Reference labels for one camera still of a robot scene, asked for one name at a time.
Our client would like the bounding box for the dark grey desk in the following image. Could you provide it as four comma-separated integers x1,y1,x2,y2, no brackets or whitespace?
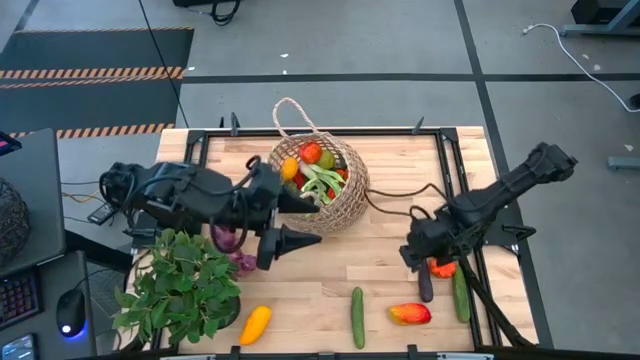
0,128,99,360

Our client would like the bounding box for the black box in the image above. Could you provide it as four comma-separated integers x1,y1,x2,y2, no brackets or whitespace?
571,0,640,26

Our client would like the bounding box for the woven straw basket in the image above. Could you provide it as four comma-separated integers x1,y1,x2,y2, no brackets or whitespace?
268,96,371,235

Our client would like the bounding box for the white power cable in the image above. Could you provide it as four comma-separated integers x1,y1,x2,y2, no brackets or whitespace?
522,22,640,114

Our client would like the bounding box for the red-lit black device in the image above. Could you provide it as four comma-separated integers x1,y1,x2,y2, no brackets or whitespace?
0,130,24,157

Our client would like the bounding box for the dark wicker ball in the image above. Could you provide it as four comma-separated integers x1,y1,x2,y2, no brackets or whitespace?
0,178,31,269

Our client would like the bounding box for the red and yellow mango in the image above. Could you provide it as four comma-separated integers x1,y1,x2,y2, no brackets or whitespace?
388,302,432,327

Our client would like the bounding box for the dark purple eggplant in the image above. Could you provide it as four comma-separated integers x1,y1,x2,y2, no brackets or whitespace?
417,259,435,304

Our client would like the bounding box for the black hazard-striped floor mat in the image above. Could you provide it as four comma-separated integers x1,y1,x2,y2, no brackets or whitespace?
0,25,195,141

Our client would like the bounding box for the black power adapter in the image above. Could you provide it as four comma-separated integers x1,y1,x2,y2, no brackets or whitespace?
87,202,119,225

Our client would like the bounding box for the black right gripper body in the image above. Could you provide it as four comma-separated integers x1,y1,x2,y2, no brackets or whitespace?
399,209,474,264

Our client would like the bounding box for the grey metal desk leg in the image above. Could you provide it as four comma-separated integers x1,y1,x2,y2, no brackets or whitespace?
560,0,640,37

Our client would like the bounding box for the yellow lemon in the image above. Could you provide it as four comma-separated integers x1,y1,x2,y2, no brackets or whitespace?
280,156,300,182

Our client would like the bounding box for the backlit keyboard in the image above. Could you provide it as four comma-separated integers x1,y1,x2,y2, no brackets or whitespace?
0,269,44,331

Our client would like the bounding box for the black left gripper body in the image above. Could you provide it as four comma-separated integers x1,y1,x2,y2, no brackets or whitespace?
229,164,284,234

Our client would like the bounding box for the green cucumber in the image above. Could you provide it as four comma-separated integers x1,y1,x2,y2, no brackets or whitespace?
350,286,366,350
451,264,472,324

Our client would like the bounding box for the purple grape string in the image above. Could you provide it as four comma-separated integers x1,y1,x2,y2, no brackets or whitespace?
209,224,259,276

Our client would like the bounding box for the black computer mouse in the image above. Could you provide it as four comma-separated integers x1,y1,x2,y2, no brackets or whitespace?
55,288,87,339

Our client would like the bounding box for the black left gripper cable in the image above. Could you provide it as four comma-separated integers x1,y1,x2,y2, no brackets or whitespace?
239,154,264,176

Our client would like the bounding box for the black cable conduit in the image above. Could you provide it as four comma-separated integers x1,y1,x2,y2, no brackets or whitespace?
455,249,535,349

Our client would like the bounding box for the thin black taut cable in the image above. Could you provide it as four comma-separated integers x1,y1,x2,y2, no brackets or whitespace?
137,0,191,129

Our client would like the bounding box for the green celery bunch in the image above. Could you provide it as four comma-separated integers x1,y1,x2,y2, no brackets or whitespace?
292,162,346,206

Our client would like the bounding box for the black cable loop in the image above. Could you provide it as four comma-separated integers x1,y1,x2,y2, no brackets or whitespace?
209,0,243,27

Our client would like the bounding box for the orange bell pepper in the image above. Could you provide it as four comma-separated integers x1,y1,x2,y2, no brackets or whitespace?
428,257,458,280

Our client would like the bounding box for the smartphone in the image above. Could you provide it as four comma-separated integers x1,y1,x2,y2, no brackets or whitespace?
0,333,39,360

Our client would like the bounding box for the grey metal foot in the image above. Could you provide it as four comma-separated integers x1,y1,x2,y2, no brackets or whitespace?
607,155,640,172

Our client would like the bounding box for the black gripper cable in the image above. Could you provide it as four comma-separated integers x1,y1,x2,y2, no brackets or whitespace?
239,154,264,176
363,182,451,221

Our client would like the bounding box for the black aluminium table frame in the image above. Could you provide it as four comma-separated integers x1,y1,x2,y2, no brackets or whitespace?
159,115,551,360

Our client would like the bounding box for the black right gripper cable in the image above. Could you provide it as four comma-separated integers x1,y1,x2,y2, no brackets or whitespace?
363,182,451,221

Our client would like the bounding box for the black plant pot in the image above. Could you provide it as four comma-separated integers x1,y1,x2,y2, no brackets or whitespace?
218,297,242,331

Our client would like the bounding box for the green leafy plant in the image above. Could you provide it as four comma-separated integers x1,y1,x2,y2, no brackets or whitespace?
110,228,242,349

